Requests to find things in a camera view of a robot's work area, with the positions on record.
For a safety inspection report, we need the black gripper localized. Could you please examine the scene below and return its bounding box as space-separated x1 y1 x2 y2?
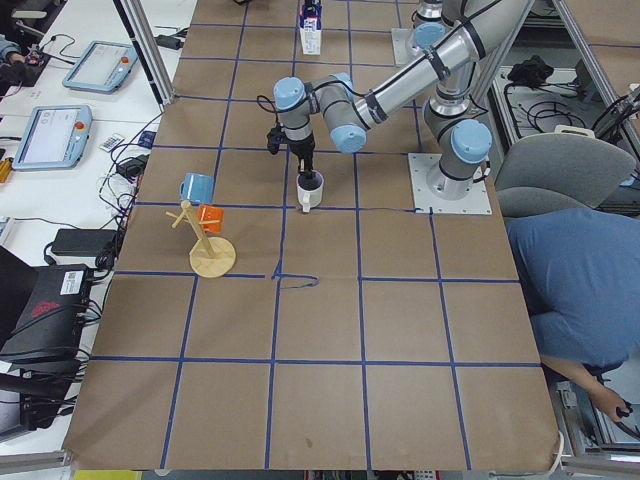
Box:
302 0 320 11
289 137 315 181

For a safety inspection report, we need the blue white milk carton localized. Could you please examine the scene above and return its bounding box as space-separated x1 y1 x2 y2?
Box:
299 4 322 55

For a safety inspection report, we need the white ribbed mug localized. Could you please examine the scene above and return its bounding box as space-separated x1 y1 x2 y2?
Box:
296 170 324 213

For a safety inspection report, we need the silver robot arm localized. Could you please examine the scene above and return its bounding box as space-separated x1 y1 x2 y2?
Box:
298 1 446 55
267 1 531 186

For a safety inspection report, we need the orange cup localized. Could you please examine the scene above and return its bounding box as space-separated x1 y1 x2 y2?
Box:
197 204 224 234

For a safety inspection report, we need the blue mug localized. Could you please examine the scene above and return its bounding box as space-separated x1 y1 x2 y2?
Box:
179 172 215 204

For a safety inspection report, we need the wooden mug tree stand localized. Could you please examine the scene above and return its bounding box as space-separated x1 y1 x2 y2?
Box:
165 200 236 278

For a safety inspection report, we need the small remote control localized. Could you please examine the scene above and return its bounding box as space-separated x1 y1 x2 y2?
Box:
99 133 125 152

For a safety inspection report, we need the far teach pendant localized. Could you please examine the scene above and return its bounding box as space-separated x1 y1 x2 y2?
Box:
62 41 138 93

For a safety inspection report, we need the teach pendant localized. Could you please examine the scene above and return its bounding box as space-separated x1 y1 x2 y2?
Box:
62 41 138 93
12 105 93 171

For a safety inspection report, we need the grey office chair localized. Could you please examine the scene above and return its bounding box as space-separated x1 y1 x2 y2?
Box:
495 133 636 219

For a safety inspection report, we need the black power adapter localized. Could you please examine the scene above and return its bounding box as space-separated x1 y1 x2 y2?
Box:
50 229 116 257

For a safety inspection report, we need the near teach pendant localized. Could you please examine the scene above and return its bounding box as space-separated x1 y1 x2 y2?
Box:
12 105 93 171

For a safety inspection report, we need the person in blue shirt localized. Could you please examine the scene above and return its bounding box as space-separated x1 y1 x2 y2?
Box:
506 208 639 422

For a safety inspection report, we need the black computer box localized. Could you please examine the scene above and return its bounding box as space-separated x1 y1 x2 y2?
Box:
0 247 99 431

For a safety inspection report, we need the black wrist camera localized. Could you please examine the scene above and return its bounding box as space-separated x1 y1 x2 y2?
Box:
266 124 286 155

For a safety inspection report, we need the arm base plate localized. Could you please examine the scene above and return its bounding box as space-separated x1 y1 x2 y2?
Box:
408 153 492 215
391 28 425 67

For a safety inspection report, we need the aluminium frame post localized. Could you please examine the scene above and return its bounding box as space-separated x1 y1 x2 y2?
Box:
113 0 174 106

